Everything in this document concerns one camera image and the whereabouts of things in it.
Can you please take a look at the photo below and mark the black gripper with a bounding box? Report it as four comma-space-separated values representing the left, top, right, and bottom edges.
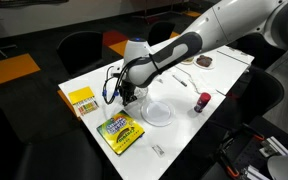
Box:
120, 81, 137, 106

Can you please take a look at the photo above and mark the cut glass container bowl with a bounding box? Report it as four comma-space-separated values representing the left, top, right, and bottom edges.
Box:
134, 87, 148, 100

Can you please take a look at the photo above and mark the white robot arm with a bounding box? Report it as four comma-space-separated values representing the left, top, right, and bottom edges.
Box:
117, 0, 288, 105

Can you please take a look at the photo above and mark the candy wrapper near table edge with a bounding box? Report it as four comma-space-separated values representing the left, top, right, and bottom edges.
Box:
152, 145, 165, 157

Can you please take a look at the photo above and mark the white paper plate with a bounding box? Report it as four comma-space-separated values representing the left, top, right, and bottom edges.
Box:
141, 101, 174, 127

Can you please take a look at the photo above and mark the green yellow crayon box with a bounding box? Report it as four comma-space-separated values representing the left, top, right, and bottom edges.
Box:
97, 110, 145, 155

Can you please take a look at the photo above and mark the yellow marker pack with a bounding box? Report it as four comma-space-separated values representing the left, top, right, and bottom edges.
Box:
68, 86, 99, 117

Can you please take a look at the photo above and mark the black white marker pen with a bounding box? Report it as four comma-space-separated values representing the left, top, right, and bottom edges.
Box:
172, 75, 187, 87

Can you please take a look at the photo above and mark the black office chair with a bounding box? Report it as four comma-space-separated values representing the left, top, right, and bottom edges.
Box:
147, 21, 175, 46
56, 31, 103, 77

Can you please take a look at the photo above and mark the plate with flat bread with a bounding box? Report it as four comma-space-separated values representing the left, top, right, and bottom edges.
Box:
181, 57, 194, 65

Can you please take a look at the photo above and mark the red lidded small can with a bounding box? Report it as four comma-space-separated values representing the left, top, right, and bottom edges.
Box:
194, 92, 211, 113

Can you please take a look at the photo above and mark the white paper napkin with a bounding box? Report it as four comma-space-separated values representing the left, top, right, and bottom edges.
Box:
187, 74, 220, 95

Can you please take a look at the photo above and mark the plate with chocolate bread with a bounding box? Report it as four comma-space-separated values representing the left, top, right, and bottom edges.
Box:
194, 55, 214, 69

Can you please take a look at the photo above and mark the black chair right side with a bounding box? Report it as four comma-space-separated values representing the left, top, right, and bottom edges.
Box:
210, 69, 284, 130

